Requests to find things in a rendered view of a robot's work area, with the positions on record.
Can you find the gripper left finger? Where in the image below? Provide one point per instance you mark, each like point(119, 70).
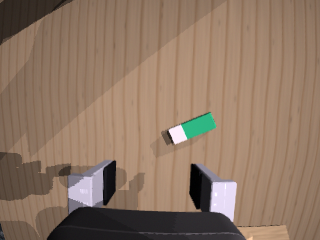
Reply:
point(93, 188)

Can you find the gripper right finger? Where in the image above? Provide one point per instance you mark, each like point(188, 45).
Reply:
point(210, 193)

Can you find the green and white eraser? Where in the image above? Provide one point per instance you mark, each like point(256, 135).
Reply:
point(192, 128)

